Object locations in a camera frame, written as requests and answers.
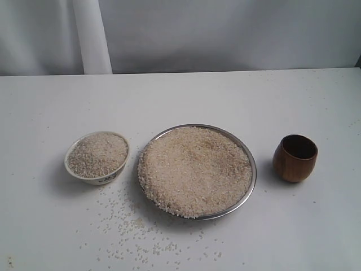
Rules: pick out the brown wooden cup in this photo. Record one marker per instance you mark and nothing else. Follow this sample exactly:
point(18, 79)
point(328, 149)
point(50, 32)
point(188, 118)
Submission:
point(294, 158)

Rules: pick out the round metal rice tray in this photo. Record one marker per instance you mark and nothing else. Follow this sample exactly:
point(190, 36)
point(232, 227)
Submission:
point(196, 171)

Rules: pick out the white ceramic rice bowl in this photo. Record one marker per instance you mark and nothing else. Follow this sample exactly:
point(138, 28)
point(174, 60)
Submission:
point(97, 158)

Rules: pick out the white backdrop curtain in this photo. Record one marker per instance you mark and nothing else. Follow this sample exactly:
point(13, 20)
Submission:
point(53, 38)

